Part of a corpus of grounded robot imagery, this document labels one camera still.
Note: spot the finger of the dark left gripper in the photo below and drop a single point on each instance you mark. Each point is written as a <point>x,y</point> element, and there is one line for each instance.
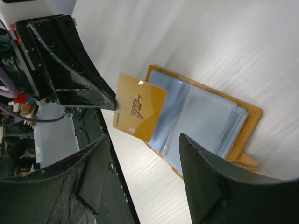
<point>67,31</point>
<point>75,90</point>

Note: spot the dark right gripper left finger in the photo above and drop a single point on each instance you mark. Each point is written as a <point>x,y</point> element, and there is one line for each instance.
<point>48,195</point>

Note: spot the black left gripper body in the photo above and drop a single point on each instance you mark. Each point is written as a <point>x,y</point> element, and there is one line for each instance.
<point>25,55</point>

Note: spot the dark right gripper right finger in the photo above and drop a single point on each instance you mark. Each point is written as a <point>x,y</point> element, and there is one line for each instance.
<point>219,192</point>

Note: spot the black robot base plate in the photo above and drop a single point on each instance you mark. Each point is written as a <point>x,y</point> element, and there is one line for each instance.
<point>102,186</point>

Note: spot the gold VIP credit card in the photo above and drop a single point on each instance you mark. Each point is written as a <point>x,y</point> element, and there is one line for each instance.
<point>139,105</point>

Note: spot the yellow leather card holder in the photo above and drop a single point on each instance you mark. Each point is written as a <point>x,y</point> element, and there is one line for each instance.
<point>217,121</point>

